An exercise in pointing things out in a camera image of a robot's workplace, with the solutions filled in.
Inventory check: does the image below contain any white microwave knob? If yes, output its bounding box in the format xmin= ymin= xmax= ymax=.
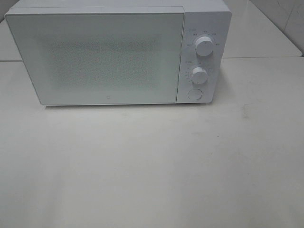
xmin=194 ymin=34 xmax=214 ymax=57
xmin=190 ymin=67 xmax=209 ymax=85

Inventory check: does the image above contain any white microwave oven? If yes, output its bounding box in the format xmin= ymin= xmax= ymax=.
xmin=5 ymin=0 xmax=232 ymax=105

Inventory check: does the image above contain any white microwave door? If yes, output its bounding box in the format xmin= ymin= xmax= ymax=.
xmin=7 ymin=13 xmax=184 ymax=105

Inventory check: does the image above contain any round white door-release button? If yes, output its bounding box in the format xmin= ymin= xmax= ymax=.
xmin=188 ymin=89 xmax=203 ymax=101

